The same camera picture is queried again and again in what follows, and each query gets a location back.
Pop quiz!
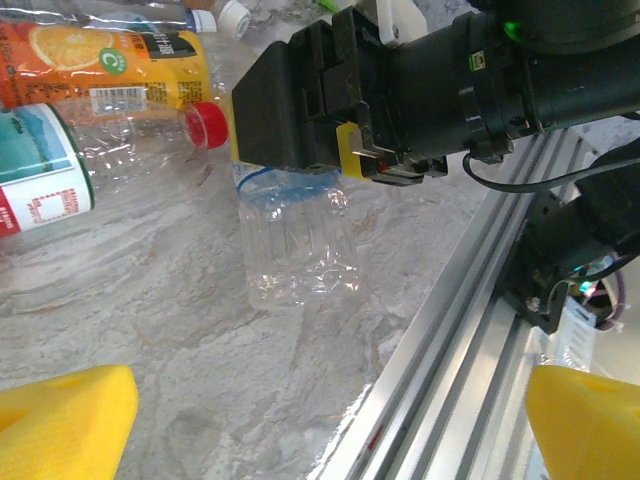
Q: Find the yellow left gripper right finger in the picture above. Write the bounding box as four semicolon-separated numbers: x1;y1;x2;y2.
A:
525;364;640;480

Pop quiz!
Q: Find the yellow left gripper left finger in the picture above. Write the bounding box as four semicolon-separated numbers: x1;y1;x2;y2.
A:
0;364;140;480

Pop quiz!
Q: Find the clear bottle blue-edged label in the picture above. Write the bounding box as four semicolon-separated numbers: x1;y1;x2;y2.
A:
232;159;361;312

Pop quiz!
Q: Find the orange juice bottle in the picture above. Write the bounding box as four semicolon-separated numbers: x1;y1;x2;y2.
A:
0;19;214;114

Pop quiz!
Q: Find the clear bottle with red cap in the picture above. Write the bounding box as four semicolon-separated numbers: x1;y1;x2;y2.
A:
0;99;230;240

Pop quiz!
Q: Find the ribbed white bottle cap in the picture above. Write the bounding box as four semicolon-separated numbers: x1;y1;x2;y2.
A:
218;0;253;41

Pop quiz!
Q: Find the clear bottle white blue cap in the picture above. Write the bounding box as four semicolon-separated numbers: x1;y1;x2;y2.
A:
74;0;217;35

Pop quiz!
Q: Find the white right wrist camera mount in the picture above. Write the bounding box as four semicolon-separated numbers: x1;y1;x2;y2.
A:
372;0;427;50

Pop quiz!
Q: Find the thin black cable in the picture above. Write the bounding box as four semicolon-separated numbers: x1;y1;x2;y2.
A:
462;152;601;194

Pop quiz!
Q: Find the purple cable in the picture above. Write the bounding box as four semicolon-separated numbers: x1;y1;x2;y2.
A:
597;252;632;334

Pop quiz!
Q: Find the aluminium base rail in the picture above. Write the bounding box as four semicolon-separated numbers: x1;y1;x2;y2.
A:
319;127;606;480

